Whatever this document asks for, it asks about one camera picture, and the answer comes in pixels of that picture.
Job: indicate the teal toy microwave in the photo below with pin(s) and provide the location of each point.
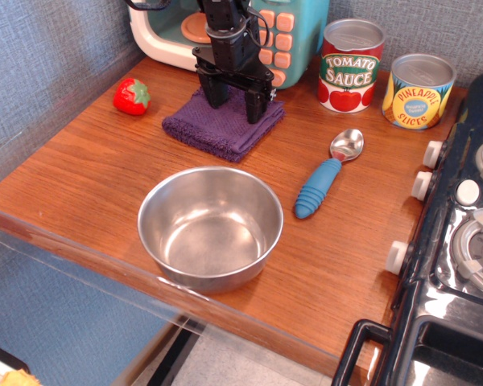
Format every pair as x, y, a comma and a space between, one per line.
291, 33

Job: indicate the clear acrylic barrier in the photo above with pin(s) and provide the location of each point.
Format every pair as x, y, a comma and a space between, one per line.
63, 254

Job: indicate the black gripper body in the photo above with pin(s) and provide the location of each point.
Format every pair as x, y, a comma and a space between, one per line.
234, 59

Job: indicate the purple cloth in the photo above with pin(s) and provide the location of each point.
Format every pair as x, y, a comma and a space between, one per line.
225, 131

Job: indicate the stainless steel pot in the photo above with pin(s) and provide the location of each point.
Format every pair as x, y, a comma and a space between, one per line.
211, 229

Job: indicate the blue handled metal spoon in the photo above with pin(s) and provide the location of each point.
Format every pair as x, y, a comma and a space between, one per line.
346, 146

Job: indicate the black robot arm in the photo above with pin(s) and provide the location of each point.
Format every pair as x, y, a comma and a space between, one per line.
230, 16

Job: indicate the tomato sauce can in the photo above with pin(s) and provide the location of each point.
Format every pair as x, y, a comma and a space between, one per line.
349, 63

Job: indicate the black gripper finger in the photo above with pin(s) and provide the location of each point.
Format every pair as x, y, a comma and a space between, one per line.
215, 90
257, 101

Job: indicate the pineapple slices can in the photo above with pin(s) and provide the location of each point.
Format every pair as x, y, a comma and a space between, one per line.
417, 91

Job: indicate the black toy stove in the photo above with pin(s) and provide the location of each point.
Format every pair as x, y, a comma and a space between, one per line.
436, 334

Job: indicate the red toy strawberry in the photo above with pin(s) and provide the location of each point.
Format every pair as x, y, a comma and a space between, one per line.
132, 97

